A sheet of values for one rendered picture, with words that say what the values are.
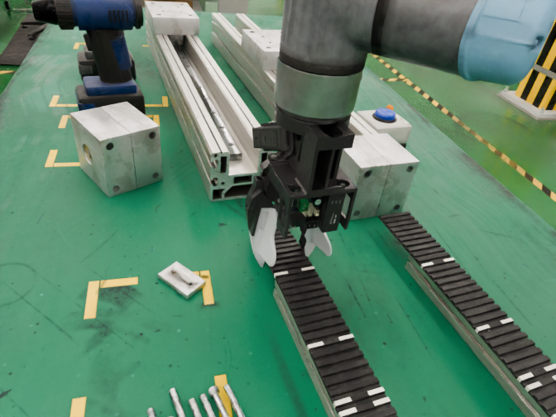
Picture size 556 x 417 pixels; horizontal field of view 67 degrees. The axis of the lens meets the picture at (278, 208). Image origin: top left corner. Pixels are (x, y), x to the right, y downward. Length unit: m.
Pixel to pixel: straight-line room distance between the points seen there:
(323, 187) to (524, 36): 0.19
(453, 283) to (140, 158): 0.46
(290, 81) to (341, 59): 0.05
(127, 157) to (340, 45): 0.39
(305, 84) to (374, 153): 0.30
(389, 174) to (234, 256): 0.25
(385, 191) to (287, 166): 0.26
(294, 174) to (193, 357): 0.21
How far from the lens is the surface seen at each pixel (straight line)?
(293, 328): 0.48
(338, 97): 0.37
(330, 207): 0.42
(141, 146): 0.66
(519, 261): 0.71
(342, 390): 0.42
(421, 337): 0.53
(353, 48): 0.36
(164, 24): 1.12
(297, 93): 0.37
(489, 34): 0.32
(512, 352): 0.52
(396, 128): 0.84
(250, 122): 0.70
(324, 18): 0.34
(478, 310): 0.54
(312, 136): 0.37
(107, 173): 0.65
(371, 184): 0.63
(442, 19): 0.32
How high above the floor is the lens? 1.17
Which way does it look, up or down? 36 degrees down
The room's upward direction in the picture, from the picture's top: 8 degrees clockwise
